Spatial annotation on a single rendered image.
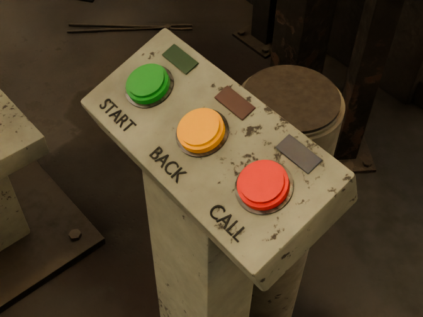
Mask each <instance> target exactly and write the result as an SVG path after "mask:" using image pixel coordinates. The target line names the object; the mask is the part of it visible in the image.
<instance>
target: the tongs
mask: <svg viewBox="0 0 423 317"><path fill-rule="evenodd" d="M69 26H99V27H123V28H108V29H93V30H67V33H82V32H96V31H125V30H160V29H163V28H167V29H168V30H182V31H184V30H193V28H172V27H175V26H190V27H192V26H193V25H191V24H173V25H169V24H166V25H164V26H160V25H102V24H80V23H69Z"/></svg>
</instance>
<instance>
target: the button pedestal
mask: <svg viewBox="0 0 423 317"><path fill-rule="evenodd" d="M173 44H176V45H177V46H178V47H179V48H180V49H182V50H183V51H185V52H186V53H187V54H188V55H189V56H191V57H192V58H194V59H195V60H196V61H197V62H198V63H199V64H198V65H197V66H196V67H195V68H194V69H193V70H191V71H190V72H189V73H188V74H187V75H186V74H184V73H183V72H182V71H180V70H179V69H178V68H177V67H176V66H175V65H173V64H172V63H171V62H170V61H168V60H167V59H166V58H165V57H163V56H162V54H163V53H164V52H165V51H166V50H167V49H168V48H170V47H171V46H172V45H173ZM145 64H158V65H161V66H162V67H163V68H165V70H166V72H167V73H168V75H169V78H170V86H169V89H168V91H167V92H166V94H165V95H164V96H163V97H162V98H161V99H159V100H158V101H156V102H154V103H151V104H138V103H136V102H134V101H132V99H131V98H130V96H129V95H128V94H127V91H126V82H127V79H128V77H129V75H130V74H131V73H132V72H133V71H134V70H135V69H136V68H138V67H140V66H142V65H145ZM226 86H229V87H230V88H232V89H233V90H234V91H235V92H237V93H238V94H239V95H241V96H242V97H243V98H244V99H246V100H247V101H248V102H250V103H251V104H252V105H253V106H255V107H256V108H255V110H254V111H253V112H252V113H251V114H250V115H248V116H247V117H246V118H245V119H244V120H243V121H242V120H241V119H240V118H238V117H237V116H236V115H234V114H233V113H232V112H231V111H230V110H228V109H227V108H226V107H225V106H224V105H222V104H221V103H220V102H218V101H217V100H216V99H215V96H216V95H217V94H218V93H219V92H220V91H221V90H222V89H224V88H225V87H226ZM81 105H82V106H83V108H84V109H85V110H86V111H87V112H88V113H89V115H90V116H91V117H92V119H93V120H95V122H96V123H97V124H98V126H99V127H100V128H101V129H102V130H103V131H104V132H105V133H106V134H107V135H108V136H109V137H110V138H111V139H112V140H113V141H114V142H115V143H116V144H117V145H118V146H119V147H120V148H121V149H122V150H123V151H124V152H125V153H126V154H127V155H128V156H129V157H130V158H131V159H132V160H133V161H134V162H135V163H136V164H137V165H138V166H139V167H140V168H141V169H142V175H143V180H144V190H145V200H146V205H147V215H148V221H149V230H150V240H151V245H152V255H153V261H154V270H155V280H156V286H157V295H158V301H159V311H160V316H161V317H249V313H250V307H251V299H252V290H253V285H254V284H255V285H256V286H257V287H258V288H259V289H260V290H262V291H267V290H268V289H269V288H270V287H271V286H272V285H273V284H274V283H275V282H276V281H277V280H278V279H279V278H280V277H281V276H282V275H283V274H284V273H285V272H286V271H287V270H288V269H289V268H290V267H291V266H292V265H293V264H294V263H295V262H296V261H297V260H298V259H299V258H300V257H301V256H302V255H303V254H304V253H305V252H306V251H307V250H308V249H309V248H310V247H311V246H312V245H313V244H314V243H315V242H316V241H317V240H318V239H319V238H320V237H321V236H322V235H323V234H324V233H325V232H326V231H327V230H328V229H329V228H330V227H331V226H332V225H333V224H334V223H335V222H336V221H337V220H338V219H339V218H340V217H341V216H342V215H343V214H344V213H345V212H346V211H347V210H348V209H349V208H350V207H351V206H352V205H353V204H354V203H355V202H356V201H357V199H358V194H357V185H356V176H355V174H354V172H352V171H351V170H349V169H348V168H347V167H346V166H345V165H343V164H342V163H340V161H338V160H337V159H335V158H334V157H333V156H332V155H330V154H329V153H327V152H326V151H325V150H324V149H323V148H321V147H320V146H318V145H317V144H316V143H315V142H313V141H312V140H311V139H309V138H308V137H307V136H306V135H304V134H303V133H302V132H300V131H299V130H298V129H296V128H295V127H294V126H293V125H291V124H290V123H289V122H287V121H286V120H285V119H284V118H282V117H281V116H280V115H278V114H277V113H276V112H274V111H273V110H272V109H271V108H269V107H268V106H266V105H265V104H264V103H263V102H262V101H260V100H259V99H258V98H257V97H255V96H254V95H252V94H251V93H250V92H249V91H247V90H246V89H244V88H243V87H242V86H241V85H240V84H238V83H237V82H235V81H234V80H233V79H232V78H230V77H229V76H228V75H227V74H225V73H224V72H222V71H221V70H220V69H219V68H218V67H216V66H215V65H213V64H212V63H211V62H210V61H208V60H207V59H206V58H204V57H203V56H202V55H201V54H199V53H198V52H197V51H196V50H194V49H193V48H191V47H190V46H189V45H188V44H187V43H185V42H184V41H182V40H181V39H180V38H179V37H177V36H176V35H175V34H174V33H172V32H171V31H169V30H168V29H167V28H163V29H162V30H161V31H160V32H158V34H156V35H155V36H154V37H153V38H151V39H150V40H149V41H148V42H147V43H146V44H145V45H144V46H143V47H141V48H140V49H139V50H138V51H137V52H135V53H134V54H133V55H132V56H131V57H130V58H129V59H128V60H126V61H125V62H124V63H123V64H121V65H120V66H119V68H117V69H116V70H115V71H114V72H113V73H111V74H110V75H109V76H108V77H107V78H106V79H105V80H104V81H102V82H101V83H100V84H99V85H98V86H96V87H95V88H94V89H93V90H92V91H91V92H90V93H89V94H87V95H86V96H85V97H84V98H83V99H82V100H81ZM198 108H209V109H212V110H214V111H216V112H217V113H218V114H219V115H220V116H221V117H222V119H223V122H224V125H225V134H224V137H223V139H222V141H221V142H220V143H219V144H218V145H217V146H216V147H215V148H214V149H212V150H210V151H208V152H205V153H193V152H189V151H188V150H186V149H185V148H184V147H183V146H182V145H181V143H180V141H179V140H178V136H177V128H178V124H179V122H180V121H181V119H182V118H183V117H184V116H185V115H186V114H187V113H189V112H190V111H192V110H194V109H198ZM289 134H290V135H291V136H293V137H294V138H295V139H297V140H298V141H299V142H300V143H302V144H303V145H304V146H306V147H307V148H308V149H309V150H311V151H312V152H313V153H314V154H315V155H317V156H318V157H320V158H321V159H322V161H321V163H319V164H318V166H316V168H314V169H313V170H312V171H311V173H309V174H307V173H306V172H304V171H303V170H302V169H301V168H299V166H297V165H296V164H294V163H293V162H292V161H291V160H290V159H289V158H287V157H286V156H285V155H283V154H282V153H281V152H280V151H279V150H277V149H276V146H277V145H278V144H279V143H280V142H281V141H282V140H283V139H284V138H285V137H286V136H287V135H289ZM258 160H272V161H274V162H276V163H278V164H280V165H281V166H282V167H283V168H284V169H285V171H286V173H287V174H288V178H289V181H290V189H289V192H288V195H287V197H286V198H285V200H284V201H283V202H282V203H281V204H280V205H279V206H277V207H275V208H273V209H269V210H264V211H260V210H255V209H252V208H250V207H248V206H247V205H246V204H244V202H243V201H242V200H241V198H240V196H239V193H238V192H237V179H238V177H239V174H240V173H241V172H242V170H243V169H244V168H245V167H246V166H247V165H249V164H251V163H253V162H255V161H258Z"/></svg>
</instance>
